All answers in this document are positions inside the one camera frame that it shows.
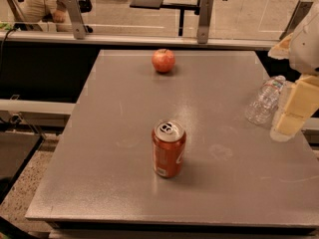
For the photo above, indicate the metal bracket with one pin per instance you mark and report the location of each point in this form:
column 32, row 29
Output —
column 78, row 27
column 204, row 19

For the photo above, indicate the seated person in background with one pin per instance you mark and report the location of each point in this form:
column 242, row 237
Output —
column 36, row 10

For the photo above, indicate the red coke can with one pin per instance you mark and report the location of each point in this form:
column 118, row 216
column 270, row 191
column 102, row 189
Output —
column 169, row 139

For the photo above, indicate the metal bracket middle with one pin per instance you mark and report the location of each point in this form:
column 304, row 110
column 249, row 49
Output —
column 204, row 19

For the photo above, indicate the red apple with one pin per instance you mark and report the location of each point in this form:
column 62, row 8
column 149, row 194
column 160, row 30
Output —
column 163, row 60

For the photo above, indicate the metal bracket left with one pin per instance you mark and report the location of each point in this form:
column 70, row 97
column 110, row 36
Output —
column 78, row 27

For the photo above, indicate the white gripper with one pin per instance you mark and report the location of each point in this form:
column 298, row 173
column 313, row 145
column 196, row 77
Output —
column 306, row 52

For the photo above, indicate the clear plastic water bottle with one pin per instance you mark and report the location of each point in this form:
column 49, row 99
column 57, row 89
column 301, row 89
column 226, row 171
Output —
column 263, row 105

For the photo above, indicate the black side table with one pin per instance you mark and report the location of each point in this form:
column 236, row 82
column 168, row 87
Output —
column 16, row 149

